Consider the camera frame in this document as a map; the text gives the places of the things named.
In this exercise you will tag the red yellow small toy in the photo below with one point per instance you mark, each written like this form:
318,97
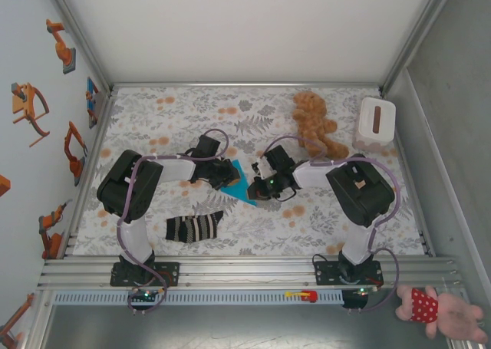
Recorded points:
308,296

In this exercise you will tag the aluminium mounting rail beam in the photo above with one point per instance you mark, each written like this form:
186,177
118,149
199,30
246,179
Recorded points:
249,272

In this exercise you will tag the aluminium frame post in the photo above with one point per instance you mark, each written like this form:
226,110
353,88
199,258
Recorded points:
76,30
422,30

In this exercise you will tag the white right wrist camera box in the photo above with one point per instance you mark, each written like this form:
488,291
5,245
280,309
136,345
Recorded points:
262,169

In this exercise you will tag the orange gripper wall sticker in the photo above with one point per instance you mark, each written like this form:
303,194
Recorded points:
25,103

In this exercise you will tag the orange block wall sticker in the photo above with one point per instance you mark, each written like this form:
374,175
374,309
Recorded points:
4,186

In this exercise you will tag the pink plush toy polka-dot dress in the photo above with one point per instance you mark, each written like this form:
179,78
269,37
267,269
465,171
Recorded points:
456,318

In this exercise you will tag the brown teddy bear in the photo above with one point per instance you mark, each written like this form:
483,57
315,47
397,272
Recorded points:
312,115

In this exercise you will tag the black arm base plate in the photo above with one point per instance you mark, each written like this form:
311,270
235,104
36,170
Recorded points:
326,274
170,274

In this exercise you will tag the turquoise cloth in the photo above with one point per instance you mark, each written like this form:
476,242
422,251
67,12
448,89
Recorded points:
239,193

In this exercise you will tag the aluminium frame cross rail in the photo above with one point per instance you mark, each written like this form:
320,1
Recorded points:
245,84

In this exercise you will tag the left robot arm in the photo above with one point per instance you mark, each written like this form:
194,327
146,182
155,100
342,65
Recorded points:
126,188

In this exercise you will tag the floral patterned table mat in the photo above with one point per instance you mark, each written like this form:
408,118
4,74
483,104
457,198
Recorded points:
268,230

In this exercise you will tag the aluminium frame side rail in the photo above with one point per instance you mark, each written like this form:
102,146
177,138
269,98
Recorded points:
419,214
93,153

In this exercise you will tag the blue orange machine wall sticker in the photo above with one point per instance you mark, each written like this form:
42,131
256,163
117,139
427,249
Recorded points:
91,99

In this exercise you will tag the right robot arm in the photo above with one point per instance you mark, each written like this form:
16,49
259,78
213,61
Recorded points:
360,191

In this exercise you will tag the black white striped sock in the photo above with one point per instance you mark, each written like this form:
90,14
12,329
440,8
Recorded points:
192,228

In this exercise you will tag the white tissue box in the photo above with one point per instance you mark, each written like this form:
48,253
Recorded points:
366,119

